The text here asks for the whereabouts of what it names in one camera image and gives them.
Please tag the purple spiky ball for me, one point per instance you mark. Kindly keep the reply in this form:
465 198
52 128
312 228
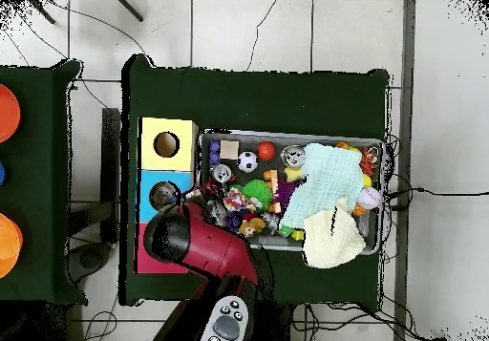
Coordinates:
284 190

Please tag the blue round object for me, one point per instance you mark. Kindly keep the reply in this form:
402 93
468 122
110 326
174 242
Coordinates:
1 173

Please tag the silver can with pull tab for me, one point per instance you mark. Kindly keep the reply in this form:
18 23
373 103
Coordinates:
293 155

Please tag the crushed silver can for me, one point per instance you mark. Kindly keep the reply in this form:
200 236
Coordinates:
221 172

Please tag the small clear bottle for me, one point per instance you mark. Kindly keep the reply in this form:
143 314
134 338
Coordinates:
162 195

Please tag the red-orange round disc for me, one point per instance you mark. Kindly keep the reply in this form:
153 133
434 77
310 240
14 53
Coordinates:
7 111

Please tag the orange red ball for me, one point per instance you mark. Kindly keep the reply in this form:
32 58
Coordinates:
266 151

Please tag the wooden box with three holes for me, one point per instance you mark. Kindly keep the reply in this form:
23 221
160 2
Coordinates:
149 153

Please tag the mint green cloth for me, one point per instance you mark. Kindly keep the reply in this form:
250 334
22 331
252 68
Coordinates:
324 184

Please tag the green spiky ball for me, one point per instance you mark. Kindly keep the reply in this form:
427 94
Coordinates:
256 190

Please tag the large clear bottle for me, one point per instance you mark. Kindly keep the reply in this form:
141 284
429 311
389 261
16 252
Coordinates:
216 208

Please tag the orange round disc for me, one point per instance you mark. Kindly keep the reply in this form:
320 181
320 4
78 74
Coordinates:
9 241

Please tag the side table with green cloth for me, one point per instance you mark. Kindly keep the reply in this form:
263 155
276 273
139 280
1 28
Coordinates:
46 203

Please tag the white baseball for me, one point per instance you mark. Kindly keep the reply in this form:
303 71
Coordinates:
368 198

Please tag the clear mesh bin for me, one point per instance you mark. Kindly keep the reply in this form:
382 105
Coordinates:
305 137

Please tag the cream yellow cloth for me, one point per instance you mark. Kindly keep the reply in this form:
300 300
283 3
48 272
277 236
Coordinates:
332 241

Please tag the black and white soccer ball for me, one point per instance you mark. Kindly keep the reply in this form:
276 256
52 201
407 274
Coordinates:
247 161

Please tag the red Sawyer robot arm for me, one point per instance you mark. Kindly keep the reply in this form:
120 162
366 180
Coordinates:
217 245

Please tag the wooden cube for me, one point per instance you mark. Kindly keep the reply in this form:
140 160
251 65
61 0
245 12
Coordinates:
229 149

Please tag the black metal leg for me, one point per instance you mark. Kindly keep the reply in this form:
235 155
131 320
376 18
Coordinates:
130 10
42 11

